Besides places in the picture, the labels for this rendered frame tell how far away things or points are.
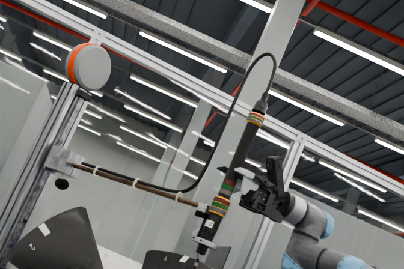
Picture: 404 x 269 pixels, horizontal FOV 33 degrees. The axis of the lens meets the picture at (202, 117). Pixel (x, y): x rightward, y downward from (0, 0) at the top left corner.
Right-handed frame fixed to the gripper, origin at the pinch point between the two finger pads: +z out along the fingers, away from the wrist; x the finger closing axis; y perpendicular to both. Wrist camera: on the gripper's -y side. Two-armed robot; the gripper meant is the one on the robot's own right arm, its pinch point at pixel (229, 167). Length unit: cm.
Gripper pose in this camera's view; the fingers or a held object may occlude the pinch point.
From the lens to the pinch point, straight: 177.7
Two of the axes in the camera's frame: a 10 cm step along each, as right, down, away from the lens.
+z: -8.0, -4.5, -4.0
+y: -3.8, 8.9, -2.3
